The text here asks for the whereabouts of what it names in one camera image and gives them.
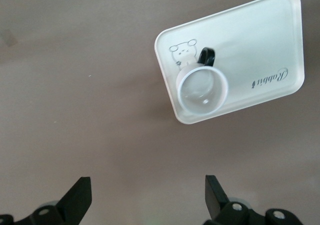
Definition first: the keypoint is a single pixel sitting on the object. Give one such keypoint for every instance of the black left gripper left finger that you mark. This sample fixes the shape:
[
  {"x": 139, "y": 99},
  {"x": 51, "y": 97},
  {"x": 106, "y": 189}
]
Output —
[{"x": 72, "y": 205}]

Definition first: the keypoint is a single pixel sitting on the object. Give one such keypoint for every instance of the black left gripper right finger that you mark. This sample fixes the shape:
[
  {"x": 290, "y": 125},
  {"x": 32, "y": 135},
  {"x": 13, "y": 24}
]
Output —
[{"x": 220, "y": 210}]

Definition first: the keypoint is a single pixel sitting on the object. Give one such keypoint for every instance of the white rectangular tin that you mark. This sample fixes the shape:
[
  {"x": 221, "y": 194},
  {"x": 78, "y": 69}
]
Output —
[{"x": 250, "y": 47}]

